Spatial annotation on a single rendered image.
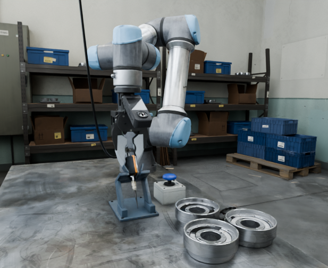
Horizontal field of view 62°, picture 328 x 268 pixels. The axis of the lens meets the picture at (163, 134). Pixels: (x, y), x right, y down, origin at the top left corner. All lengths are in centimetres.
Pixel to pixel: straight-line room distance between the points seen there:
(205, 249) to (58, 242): 30
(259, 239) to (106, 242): 30
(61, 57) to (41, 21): 77
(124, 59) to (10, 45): 366
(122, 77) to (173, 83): 38
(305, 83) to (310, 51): 53
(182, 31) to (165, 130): 39
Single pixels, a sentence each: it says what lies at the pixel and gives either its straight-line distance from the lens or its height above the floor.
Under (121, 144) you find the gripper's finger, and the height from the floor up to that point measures 97.
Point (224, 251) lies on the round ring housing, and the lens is 53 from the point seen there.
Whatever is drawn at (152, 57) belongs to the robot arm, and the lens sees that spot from 80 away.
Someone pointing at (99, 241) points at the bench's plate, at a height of 80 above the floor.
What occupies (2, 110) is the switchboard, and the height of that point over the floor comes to 90.
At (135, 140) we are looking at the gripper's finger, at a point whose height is 98.
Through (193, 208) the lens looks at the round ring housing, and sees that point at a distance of 69.
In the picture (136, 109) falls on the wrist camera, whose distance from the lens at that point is 66.
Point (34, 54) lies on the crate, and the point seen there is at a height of 163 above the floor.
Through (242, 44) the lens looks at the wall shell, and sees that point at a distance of 584.
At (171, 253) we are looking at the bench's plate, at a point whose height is 80.
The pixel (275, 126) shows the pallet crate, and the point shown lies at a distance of 440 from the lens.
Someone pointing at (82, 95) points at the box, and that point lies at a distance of 397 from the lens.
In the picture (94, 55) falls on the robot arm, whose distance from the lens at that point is 87.
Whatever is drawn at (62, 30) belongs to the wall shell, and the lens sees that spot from 461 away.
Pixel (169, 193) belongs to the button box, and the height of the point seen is 83.
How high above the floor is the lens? 109
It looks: 8 degrees down
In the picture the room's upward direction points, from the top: 1 degrees clockwise
